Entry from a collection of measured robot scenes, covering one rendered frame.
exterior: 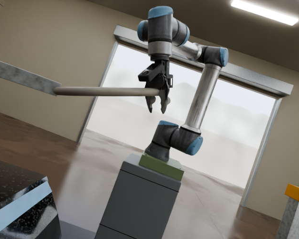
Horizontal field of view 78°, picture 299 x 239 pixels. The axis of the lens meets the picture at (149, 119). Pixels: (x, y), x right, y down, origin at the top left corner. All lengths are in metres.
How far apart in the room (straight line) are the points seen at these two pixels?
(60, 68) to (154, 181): 5.32
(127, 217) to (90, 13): 5.92
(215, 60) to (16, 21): 6.70
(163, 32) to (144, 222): 1.08
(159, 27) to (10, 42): 6.70
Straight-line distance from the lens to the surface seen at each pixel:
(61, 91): 0.70
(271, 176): 6.18
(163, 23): 0.72
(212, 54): 1.32
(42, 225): 0.63
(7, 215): 0.55
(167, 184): 1.24
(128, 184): 1.25
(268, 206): 6.34
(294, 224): 1.60
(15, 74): 0.76
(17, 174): 0.69
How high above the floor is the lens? 1.11
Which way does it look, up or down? 2 degrees up
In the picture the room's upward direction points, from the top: 20 degrees clockwise
